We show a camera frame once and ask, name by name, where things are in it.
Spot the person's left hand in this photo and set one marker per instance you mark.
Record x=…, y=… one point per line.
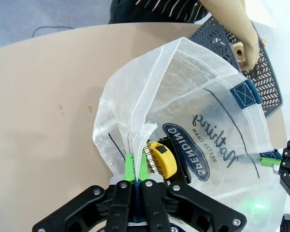
x=252, y=56

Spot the dark grey plastic basket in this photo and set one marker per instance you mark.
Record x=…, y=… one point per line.
x=268, y=79

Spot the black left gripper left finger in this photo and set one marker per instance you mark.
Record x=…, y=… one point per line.
x=118, y=207

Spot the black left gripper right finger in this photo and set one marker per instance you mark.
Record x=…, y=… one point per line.
x=164, y=210

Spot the yellow tape measure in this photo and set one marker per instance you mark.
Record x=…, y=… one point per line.
x=164, y=159

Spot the orange white tape roll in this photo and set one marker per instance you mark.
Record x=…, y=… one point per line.
x=238, y=52

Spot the translucent white shopping bag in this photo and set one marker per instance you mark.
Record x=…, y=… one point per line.
x=145, y=91

